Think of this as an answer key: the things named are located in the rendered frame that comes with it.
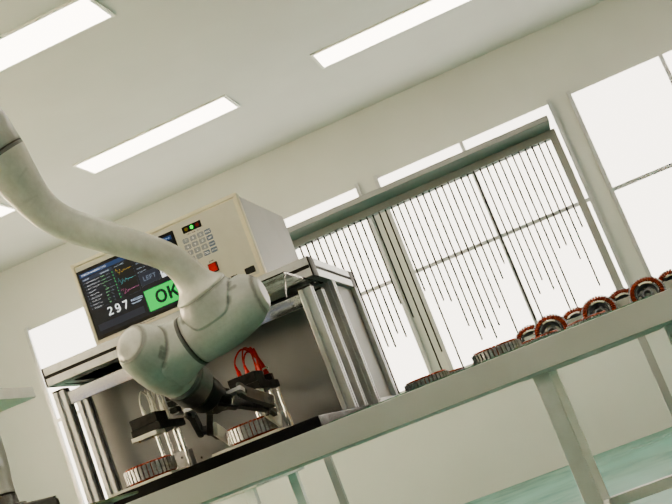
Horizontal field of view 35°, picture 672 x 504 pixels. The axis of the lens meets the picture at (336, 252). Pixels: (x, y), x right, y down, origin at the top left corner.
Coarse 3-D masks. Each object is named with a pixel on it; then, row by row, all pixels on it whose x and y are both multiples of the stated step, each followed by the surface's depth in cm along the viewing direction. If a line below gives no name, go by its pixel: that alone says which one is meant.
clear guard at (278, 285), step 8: (264, 280) 211; (272, 280) 210; (280, 280) 209; (288, 280) 219; (296, 280) 223; (304, 280) 226; (312, 280) 232; (272, 288) 208; (280, 288) 207; (288, 288) 229; (296, 288) 232; (272, 296) 206; (280, 296) 205
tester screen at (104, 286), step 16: (96, 272) 245; (112, 272) 244; (128, 272) 243; (96, 288) 245; (112, 288) 244; (128, 288) 243; (144, 288) 242; (96, 304) 244; (112, 304) 243; (144, 304) 241; (96, 320) 244; (128, 320) 242
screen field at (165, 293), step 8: (152, 288) 241; (160, 288) 241; (168, 288) 240; (176, 288) 240; (152, 296) 241; (160, 296) 241; (168, 296) 240; (176, 296) 240; (152, 304) 241; (160, 304) 241
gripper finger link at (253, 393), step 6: (240, 384) 207; (240, 390) 206; (246, 390) 208; (252, 390) 209; (258, 390) 210; (240, 396) 207; (246, 396) 207; (252, 396) 208; (258, 396) 209; (264, 396) 211; (270, 396) 212; (258, 402) 209; (264, 402) 210; (270, 402) 211
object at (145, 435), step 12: (132, 420) 230; (144, 420) 230; (156, 420) 229; (168, 420) 234; (180, 420) 240; (132, 432) 230; (144, 432) 229; (156, 432) 227; (168, 444) 238; (180, 444) 237
